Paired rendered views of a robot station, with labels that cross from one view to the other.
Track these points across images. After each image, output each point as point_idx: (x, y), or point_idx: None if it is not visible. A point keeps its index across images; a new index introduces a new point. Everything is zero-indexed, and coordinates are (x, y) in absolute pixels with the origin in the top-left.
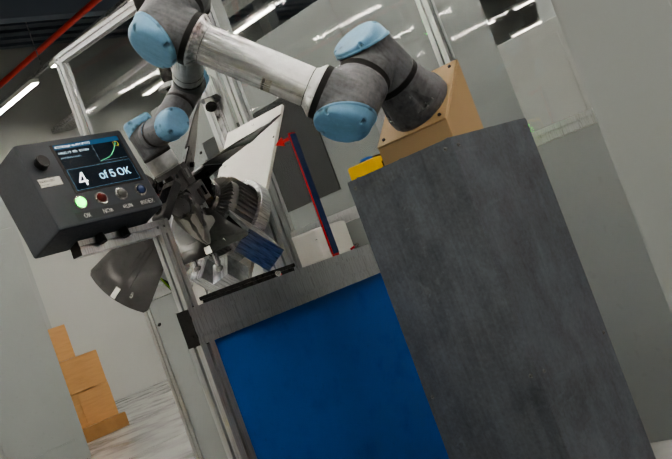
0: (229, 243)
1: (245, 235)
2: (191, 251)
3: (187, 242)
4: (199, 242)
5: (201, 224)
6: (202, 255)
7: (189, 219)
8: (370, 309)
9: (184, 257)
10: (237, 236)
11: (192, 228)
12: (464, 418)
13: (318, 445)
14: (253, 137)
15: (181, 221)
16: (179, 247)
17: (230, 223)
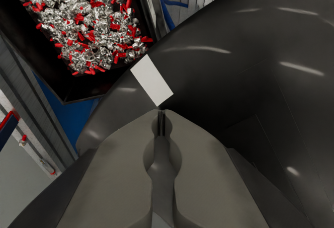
0: (98, 113)
1: (79, 146)
2: (218, 72)
3: (260, 127)
4: (203, 125)
5: (92, 158)
6: (160, 50)
7: (178, 223)
8: None
9: (241, 33)
10: (96, 145)
11: (181, 159)
12: None
13: None
14: None
15: (256, 226)
16: (297, 99)
17: (161, 214)
